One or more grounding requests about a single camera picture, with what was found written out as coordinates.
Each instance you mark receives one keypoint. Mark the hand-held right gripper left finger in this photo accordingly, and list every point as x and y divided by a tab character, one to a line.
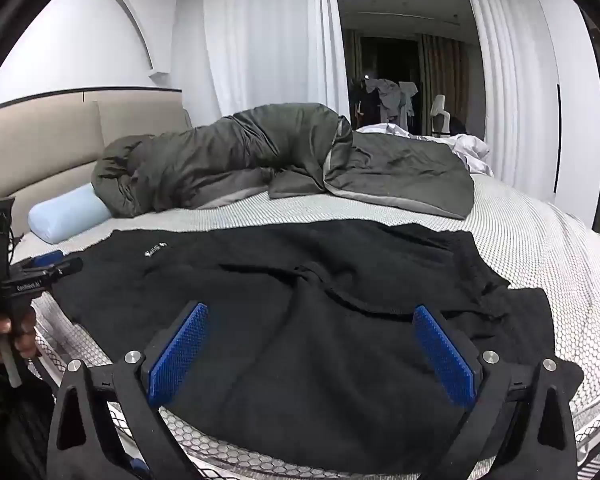
177	355

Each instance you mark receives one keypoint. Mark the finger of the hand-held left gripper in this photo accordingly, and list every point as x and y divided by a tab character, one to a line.
47	258
62	268

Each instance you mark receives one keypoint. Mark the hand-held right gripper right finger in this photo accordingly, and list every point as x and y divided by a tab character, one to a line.
445	355

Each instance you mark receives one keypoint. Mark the black pants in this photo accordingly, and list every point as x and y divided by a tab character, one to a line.
280	335

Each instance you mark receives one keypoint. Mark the person's left forearm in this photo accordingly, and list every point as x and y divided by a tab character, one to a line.
10	410

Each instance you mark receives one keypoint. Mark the light blue pillow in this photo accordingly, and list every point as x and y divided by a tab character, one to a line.
65	217

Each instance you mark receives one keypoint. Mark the beige padded headboard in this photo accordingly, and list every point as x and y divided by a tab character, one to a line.
45	150

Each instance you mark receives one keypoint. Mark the bed with honeycomb cover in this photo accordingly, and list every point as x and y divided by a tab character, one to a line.
520	240

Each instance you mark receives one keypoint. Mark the grey duvet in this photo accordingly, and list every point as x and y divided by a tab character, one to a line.
230	155

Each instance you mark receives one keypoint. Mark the crumpled white sheet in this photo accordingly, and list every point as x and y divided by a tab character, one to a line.
472	152

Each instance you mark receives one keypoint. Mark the white chair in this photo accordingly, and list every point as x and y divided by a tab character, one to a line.
440	115

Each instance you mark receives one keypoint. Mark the grey hanging clothes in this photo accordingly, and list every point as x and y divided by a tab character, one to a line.
392	97

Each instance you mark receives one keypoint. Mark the white curtain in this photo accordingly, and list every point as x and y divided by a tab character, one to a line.
260	35
505	85

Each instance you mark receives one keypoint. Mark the white wardrobe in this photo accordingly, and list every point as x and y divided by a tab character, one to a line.
575	110

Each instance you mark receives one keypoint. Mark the brown curtain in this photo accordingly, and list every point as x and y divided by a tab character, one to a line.
447	75

